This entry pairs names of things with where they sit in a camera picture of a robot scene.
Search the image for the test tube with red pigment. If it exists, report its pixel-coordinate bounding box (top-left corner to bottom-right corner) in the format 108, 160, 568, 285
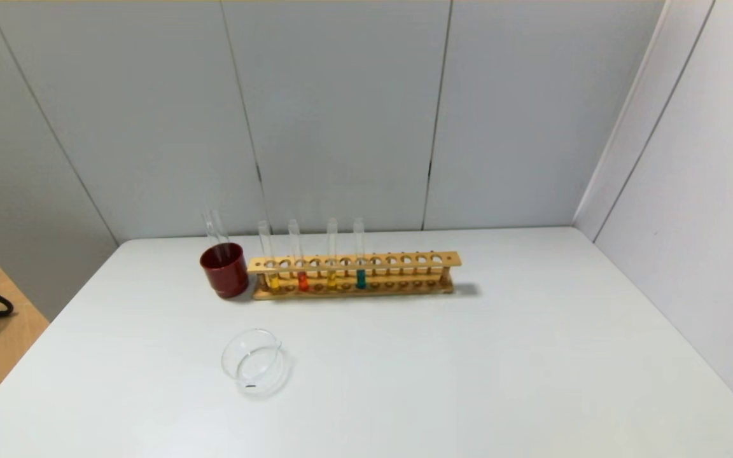
288, 219, 310, 293

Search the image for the wooden test tube rack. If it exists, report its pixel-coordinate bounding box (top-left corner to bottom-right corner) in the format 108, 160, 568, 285
247, 251, 463, 301

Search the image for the dark red cylindrical cup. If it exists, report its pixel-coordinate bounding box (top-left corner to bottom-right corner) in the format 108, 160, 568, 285
199, 242, 250, 299

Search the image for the test tube with blue pigment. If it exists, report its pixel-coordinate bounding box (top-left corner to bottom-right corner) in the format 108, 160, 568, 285
353, 218, 367, 290

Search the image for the test tube with yellow pigment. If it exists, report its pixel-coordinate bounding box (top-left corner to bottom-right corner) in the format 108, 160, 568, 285
326, 218, 340, 291
258, 220, 281, 292

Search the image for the clear glass beaker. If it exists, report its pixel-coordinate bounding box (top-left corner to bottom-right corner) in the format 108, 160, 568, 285
221, 328, 292, 396

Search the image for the empty glass test tube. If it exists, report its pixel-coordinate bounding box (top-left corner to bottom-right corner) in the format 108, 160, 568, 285
203, 211, 230, 249

